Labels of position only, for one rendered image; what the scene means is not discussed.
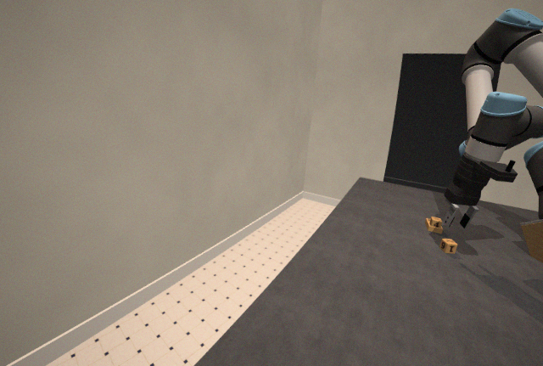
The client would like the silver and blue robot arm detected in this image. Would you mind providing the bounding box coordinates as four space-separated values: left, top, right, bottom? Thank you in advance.
459 8 543 220

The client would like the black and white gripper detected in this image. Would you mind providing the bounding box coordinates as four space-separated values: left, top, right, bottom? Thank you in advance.
443 137 518 228

